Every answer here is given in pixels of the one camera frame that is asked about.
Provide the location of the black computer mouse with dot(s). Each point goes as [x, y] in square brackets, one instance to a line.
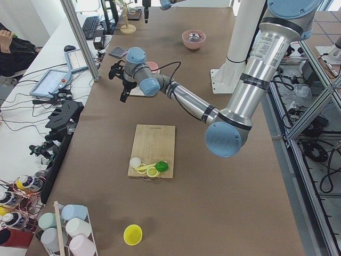
[68, 48]

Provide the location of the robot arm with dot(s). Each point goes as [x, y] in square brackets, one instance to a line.
[164, 5]
[261, 36]

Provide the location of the teach pendant tablet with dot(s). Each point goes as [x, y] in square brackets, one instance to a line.
[51, 83]
[75, 61]

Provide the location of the black tray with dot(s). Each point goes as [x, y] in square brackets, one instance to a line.
[134, 15]

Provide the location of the pink plastic cup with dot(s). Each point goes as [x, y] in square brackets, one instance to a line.
[82, 246]

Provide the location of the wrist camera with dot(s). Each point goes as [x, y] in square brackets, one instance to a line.
[117, 70]

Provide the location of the bamboo cutting board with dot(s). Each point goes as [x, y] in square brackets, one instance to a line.
[154, 143]

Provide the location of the black keyboard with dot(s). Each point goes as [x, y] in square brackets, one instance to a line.
[90, 26]

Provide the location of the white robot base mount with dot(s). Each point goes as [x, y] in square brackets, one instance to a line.
[225, 79]

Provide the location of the cream rabbit serving tray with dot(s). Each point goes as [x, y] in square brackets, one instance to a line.
[136, 92]

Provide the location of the blue plastic cup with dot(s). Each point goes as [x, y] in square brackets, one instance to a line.
[74, 211]

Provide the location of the small pink bowl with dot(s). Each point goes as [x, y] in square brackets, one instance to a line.
[152, 65]

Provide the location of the grey plastic cup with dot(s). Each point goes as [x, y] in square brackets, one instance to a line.
[50, 239]

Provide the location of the white paint bottle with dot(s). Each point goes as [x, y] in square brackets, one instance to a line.
[16, 220]

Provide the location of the wooden mug tree stand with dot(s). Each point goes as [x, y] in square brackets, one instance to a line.
[126, 28]

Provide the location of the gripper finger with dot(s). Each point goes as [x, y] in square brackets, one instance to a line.
[124, 95]
[146, 16]

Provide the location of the lemon slice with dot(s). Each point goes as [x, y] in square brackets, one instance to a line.
[141, 169]
[152, 172]

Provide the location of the large pink bowl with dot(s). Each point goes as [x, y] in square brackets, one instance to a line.
[193, 46]

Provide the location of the folded grey cloth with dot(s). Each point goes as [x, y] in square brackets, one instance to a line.
[118, 52]

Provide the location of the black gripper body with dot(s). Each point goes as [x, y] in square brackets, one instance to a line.
[146, 10]
[128, 85]

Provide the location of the white plastic cup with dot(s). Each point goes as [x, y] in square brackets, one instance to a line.
[77, 226]

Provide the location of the green lime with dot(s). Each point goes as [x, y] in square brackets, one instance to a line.
[161, 166]

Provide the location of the black power adapter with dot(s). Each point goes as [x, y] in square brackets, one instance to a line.
[99, 39]

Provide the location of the green plastic cup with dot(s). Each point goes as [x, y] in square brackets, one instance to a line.
[47, 220]

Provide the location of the white wire cup rack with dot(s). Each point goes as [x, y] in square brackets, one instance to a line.
[64, 238]

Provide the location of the aluminium frame post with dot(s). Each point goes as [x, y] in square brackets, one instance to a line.
[71, 15]

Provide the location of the yellow paint bottle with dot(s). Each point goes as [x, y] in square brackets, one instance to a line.
[32, 184]

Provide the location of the person in black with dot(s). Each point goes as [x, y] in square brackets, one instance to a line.
[16, 54]

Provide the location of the red cup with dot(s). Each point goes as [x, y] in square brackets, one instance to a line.
[15, 238]

